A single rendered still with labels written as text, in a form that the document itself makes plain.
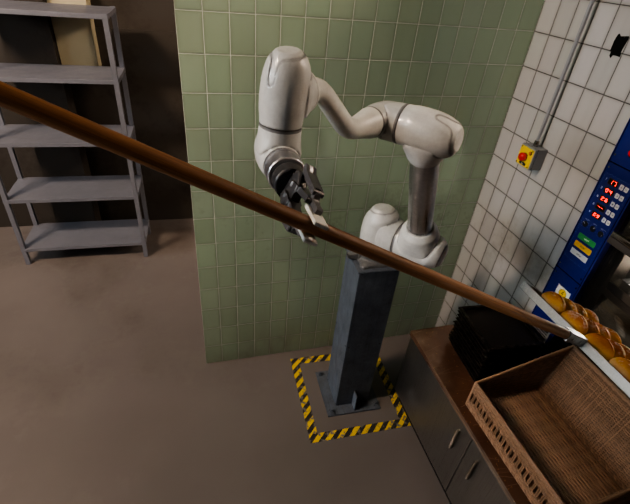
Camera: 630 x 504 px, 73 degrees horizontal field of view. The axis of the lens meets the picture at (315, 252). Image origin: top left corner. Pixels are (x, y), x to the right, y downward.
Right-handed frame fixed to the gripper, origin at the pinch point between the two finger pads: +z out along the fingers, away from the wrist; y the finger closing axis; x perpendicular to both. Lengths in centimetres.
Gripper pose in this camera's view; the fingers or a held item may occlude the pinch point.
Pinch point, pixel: (311, 224)
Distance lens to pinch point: 79.9
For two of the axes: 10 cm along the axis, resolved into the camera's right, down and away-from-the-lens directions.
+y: -5.3, 7.6, 3.8
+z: 2.6, 5.7, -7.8
